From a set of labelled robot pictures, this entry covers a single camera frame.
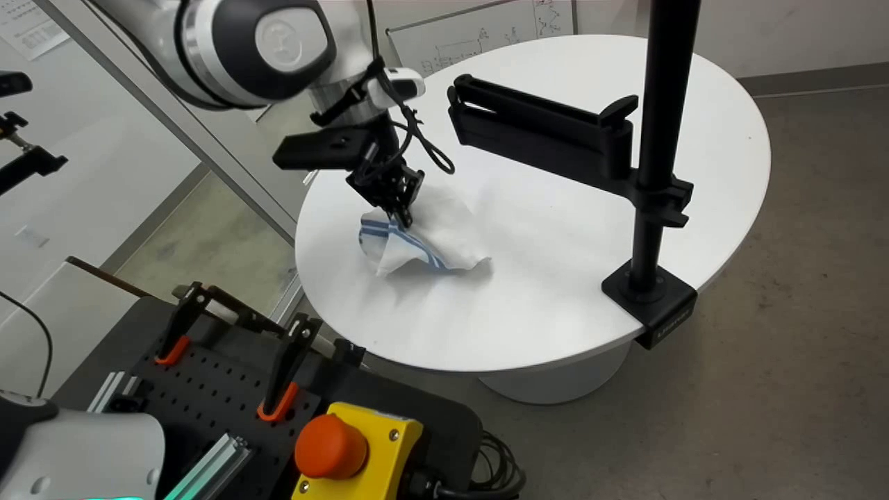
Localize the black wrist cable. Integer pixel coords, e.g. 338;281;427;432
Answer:
395;86;461;179

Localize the short aluminium extrusion rail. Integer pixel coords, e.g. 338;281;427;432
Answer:
84;369;149;417

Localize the small black mount head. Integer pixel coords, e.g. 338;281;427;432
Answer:
0;71;36;100

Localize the thin black cable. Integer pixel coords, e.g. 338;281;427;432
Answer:
0;290;56;401

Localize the white cloth with blue stripes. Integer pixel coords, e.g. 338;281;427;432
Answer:
354;190;496;281

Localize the bundle of black cables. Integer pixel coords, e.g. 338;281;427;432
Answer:
406;429;528;500

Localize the black pole stand with clamp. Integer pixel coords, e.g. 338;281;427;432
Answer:
447;0;703;354

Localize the long aluminium extrusion rail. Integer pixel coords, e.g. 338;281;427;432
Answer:
164;432;254;500

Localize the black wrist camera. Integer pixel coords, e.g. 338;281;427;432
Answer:
268;125;395;175

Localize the grey wall baseboard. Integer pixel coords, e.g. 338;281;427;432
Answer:
735;61;889;100

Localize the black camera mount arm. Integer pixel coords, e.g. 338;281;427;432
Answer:
0;110;68;199

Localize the black perforated board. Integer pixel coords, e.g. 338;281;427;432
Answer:
116;318;357;500

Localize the white paper sign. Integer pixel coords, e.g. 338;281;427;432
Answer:
0;0;68;61

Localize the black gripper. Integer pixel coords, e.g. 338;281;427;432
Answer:
345;118;431;232

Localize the yellow emergency stop red button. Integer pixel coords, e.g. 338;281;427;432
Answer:
288;401;427;500

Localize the black clamp with orange handle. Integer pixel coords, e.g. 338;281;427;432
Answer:
149;278;281;374
254;312;368;429

